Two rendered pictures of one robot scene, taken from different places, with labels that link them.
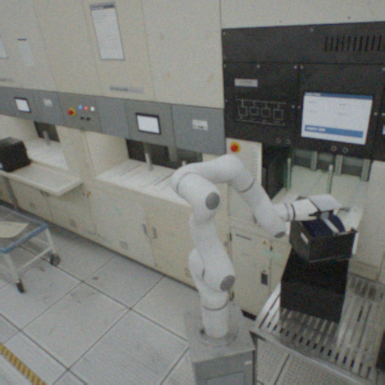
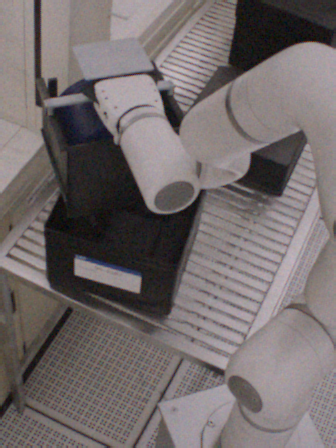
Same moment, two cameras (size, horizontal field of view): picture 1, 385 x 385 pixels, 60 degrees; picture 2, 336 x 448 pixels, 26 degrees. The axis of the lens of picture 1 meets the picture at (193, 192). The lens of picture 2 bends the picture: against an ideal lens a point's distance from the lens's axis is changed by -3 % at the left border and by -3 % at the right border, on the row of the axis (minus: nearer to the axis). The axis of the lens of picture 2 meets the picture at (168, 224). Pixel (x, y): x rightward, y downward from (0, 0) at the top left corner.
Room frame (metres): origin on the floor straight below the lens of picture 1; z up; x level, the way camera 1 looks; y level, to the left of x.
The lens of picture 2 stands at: (1.45, 0.42, 2.02)
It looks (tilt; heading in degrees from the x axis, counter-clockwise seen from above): 49 degrees down; 250
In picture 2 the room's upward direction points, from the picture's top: 9 degrees clockwise
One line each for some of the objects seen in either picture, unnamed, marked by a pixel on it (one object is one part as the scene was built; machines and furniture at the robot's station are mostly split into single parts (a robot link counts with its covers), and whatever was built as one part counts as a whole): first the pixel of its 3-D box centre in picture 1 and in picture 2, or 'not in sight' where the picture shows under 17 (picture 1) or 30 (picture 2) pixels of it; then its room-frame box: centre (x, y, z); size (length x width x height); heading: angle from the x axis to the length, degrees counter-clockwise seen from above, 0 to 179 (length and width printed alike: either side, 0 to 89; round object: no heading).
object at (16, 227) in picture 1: (7, 228); not in sight; (2.54, 1.68, 0.47); 0.31 x 0.23 x 0.02; 73
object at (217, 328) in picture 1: (215, 314); (260, 423); (1.04, -0.04, 0.85); 0.19 x 0.19 x 0.18
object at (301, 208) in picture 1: (301, 210); (130, 106); (1.22, -0.46, 1.25); 0.11 x 0.10 x 0.07; 97
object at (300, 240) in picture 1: (320, 231); (109, 126); (1.24, -0.56, 1.11); 0.24 x 0.20 x 0.32; 7
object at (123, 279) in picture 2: (314, 281); (127, 224); (1.19, -0.54, 0.85); 0.28 x 0.28 x 0.17; 62
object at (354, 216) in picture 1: (341, 215); not in sight; (1.65, -0.87, 0.89); 0.22 x 0.21 x 0.04; 142
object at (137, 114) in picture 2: (286, 211); (141, 130); (1.22, -0.40, 1.25); 0.09 x 0.03 x 0.08; 7
